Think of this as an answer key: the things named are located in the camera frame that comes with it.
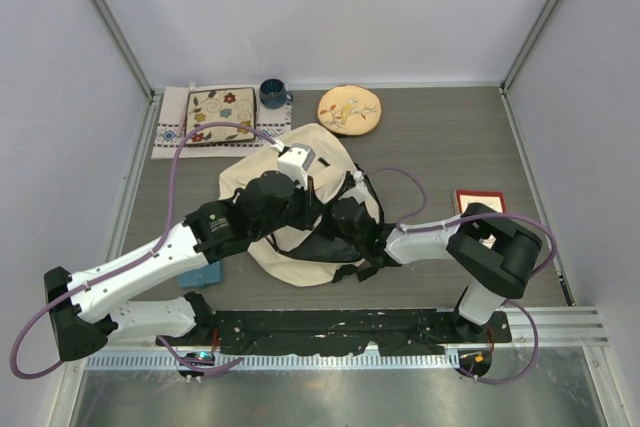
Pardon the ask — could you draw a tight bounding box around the cream canvas backpack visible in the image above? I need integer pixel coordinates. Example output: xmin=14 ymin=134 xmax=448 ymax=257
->
xmin=219 ymin=124 xmax=384 ymax=287

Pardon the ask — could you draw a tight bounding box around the red bordered book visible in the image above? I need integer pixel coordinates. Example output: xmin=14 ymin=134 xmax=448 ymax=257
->
xmin=453 ymin=188 xmax=507 ymax=248

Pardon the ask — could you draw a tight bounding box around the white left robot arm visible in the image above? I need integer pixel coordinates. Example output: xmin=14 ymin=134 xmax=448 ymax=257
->
xmin=44 ymin=171 xmax=324 ymax=362

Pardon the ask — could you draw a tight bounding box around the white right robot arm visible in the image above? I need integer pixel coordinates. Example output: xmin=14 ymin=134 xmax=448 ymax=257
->
xmin=330 ymin=198 xmax=542 ymax=342

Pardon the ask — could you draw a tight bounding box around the blue small box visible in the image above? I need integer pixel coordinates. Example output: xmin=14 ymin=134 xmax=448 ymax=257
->
xmin=177 ymin=262 xmax=224 ymax=289

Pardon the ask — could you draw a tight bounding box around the square floral ceramic plate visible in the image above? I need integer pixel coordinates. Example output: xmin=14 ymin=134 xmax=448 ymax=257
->
xmin=185 ymin=87 xmax=257 ymax=146

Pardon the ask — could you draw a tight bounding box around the dark blue ceramic mug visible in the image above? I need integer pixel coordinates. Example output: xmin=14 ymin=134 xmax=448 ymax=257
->
xmin=259 ymin=78 xmax=293 ymax=110

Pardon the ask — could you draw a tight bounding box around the round bird ceramic plate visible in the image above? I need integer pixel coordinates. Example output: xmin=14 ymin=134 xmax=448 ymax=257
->
xmin=317 ymin=85 xmax=382 ymax=136

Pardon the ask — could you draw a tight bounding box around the white embroidered placemat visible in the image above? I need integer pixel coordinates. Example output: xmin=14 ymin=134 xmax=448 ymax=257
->
xmin=151 ymin=85 xmax=293 ymax=160

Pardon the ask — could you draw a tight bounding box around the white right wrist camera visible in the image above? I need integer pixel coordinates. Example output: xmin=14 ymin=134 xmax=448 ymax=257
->
xmin=344 ymin=170 xmax=375 ymax=204

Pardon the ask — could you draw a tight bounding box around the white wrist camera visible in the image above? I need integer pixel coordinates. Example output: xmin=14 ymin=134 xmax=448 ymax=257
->
xmin=344 ymin=170 xmax=375 ymax=204
xmin=274 ymin=141 xmax=315 ymax=190

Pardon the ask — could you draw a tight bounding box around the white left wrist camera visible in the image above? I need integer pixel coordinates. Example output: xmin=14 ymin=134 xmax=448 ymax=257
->
xmin=274 ymin=141 xmax=315 ymax=190

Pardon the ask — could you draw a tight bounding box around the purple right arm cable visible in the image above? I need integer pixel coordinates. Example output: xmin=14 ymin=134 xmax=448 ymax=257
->
xmin=354 ymin=167 xmax=558 ymax=384

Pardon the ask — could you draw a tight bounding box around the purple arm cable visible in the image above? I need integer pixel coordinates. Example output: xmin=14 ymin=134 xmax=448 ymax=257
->
xmin=10 ymin=121 xmax=289 ymax=388
xmin=354 ymin=167 xmax=558 ymax=384

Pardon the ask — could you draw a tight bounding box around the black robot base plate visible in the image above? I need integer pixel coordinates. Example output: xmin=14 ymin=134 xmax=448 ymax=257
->
xmin=167 ymin=309 xmax=512 ymax=357

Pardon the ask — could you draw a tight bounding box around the white slotted cable duct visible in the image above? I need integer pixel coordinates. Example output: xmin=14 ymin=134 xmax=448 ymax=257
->
xmin=85 ymin=349 xmax=459 ymax=371

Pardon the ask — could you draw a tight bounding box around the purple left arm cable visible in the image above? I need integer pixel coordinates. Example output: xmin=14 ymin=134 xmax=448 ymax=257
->
xmin=10 ymin=121 xmax=289 ymax=388

